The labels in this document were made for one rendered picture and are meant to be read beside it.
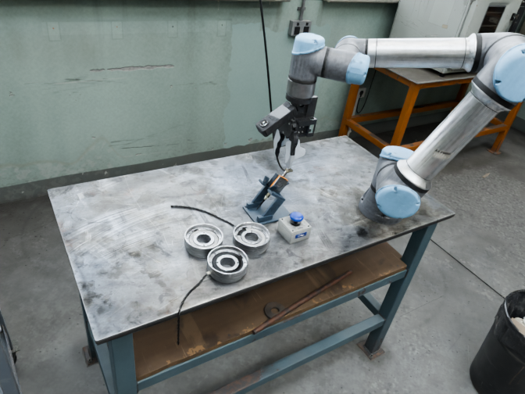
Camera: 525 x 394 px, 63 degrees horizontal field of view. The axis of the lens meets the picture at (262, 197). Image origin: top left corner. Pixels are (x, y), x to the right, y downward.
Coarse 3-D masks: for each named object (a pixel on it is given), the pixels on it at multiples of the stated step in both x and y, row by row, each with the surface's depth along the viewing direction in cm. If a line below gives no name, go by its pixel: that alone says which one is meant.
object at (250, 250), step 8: (240, 224) 121; (248, 224) 123; (256, 224) 123; (248, 232) 121; (256, 232) 121; (264, 232) 122; (256, 240) 121; (240, 248) 116; (248, 248) 115; (256, 248) 115; (264, 248) 117
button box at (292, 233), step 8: (288, 216) 127; (280, 224) 125; (288, 224) 123; (296, 224) 123; (304, 224) 124; (280, 232) 126; (288, 232) 122; (296, 232) 121; (304, 232) 123; (288, 240) 123; (296, 240) 124
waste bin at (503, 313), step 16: (512, 304) 174; (496, 320) 171; (496, 336) 168; (512, 336) 159; (480, 352) 181; (496, 352) 169; (512, 352) 161; (480, 368) 179; (496, 368) 170; (512, 368) 163; (480, 384) 179; (496, 384) 172; (512, 384) 166
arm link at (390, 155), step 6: (384, 150) 130; (390, 150) 129; (396, 150) 130; (402, 150) 131; (408, 150) 132; (384, 156) 129; (390, 156) 127; (396, 156) 126; (402, 156) 126; (408, 156) 127; (378, 162) 133; (384, 162) 129; (390, 162) 127; (396, 162) 126; (378, 168) 131; (372, 180) 138
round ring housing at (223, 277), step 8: (216, 248) 112; (224, 248) 113; (232, 248) 113; (208, 256) 109; (224, 256) 111; (232, 256) 112; (208, 264) 107; (224, 264) 113; (232, 264) 112; (216, 272) 105; (240, 272) 106; (216, 280) 108; (224, 280) 106; (232, 280) 107
